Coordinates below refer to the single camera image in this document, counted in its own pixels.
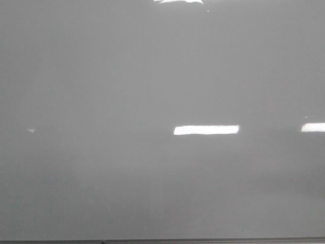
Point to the grey aluminium whiteboard frame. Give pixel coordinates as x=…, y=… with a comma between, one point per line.
x=185, y=240

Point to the white glossy whiteboard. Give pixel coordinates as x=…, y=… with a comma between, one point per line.
x=147, y=120

